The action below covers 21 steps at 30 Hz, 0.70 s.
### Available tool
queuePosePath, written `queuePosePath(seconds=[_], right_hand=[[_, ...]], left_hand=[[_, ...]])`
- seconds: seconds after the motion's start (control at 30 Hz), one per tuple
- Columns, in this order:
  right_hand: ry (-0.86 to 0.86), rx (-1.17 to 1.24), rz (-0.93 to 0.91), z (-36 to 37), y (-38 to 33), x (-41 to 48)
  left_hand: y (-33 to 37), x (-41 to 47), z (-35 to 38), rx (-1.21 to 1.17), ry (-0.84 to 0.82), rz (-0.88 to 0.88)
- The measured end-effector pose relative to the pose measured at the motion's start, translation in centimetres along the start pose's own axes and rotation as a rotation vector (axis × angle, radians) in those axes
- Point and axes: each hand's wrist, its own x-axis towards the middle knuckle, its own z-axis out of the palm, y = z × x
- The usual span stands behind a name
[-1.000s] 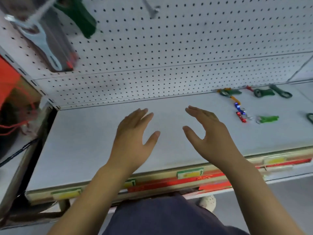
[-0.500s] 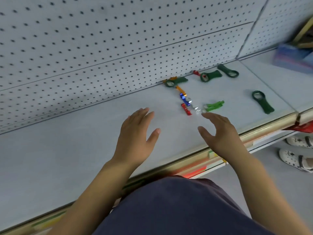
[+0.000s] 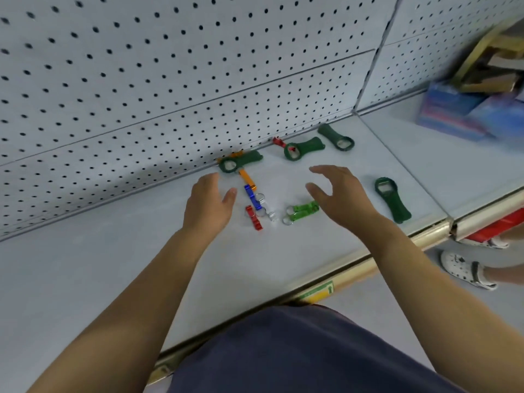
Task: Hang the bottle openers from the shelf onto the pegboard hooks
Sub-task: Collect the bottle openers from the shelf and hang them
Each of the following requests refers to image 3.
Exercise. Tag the dark green bottle opener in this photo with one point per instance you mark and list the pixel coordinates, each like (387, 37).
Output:
(394, 202)
(332, 134)
(308, 146)
(243, 160)

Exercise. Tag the person's left thumb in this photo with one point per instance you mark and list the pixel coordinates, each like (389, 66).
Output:
(229, 198)

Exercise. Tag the person's left hand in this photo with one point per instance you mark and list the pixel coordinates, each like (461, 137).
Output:
(206, 208)

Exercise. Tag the gold picture frames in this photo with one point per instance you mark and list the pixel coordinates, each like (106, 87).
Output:
(491, 65)

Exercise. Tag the person's right hand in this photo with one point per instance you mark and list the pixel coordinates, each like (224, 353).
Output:
(348, 204)

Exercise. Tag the person's right forearm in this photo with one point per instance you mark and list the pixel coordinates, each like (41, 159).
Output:
(434, 290)

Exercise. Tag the white pegboard panel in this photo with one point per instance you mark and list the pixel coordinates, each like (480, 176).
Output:
(143, 77)

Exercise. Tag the person's right thumb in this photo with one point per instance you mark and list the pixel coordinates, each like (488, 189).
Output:
(316, 191)

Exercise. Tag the person's dark blue clothing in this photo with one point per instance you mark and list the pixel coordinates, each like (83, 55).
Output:
(311, 351)

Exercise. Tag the white metal shelf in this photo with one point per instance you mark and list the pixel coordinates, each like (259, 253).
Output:
(123, 257)

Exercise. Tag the green yellow shelf label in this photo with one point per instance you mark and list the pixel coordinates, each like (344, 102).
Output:
(317, 292)

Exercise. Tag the white clog shoe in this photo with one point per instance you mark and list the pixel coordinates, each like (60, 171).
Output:
(466, 269)
(485, 242)

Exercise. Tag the red box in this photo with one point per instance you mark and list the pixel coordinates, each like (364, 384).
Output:
(497, 227)

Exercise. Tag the blue cardboard box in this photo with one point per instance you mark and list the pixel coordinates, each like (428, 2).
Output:
(501, 114)
(446, 108)

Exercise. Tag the person's left forearm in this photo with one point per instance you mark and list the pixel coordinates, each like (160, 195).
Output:
(131, 306)

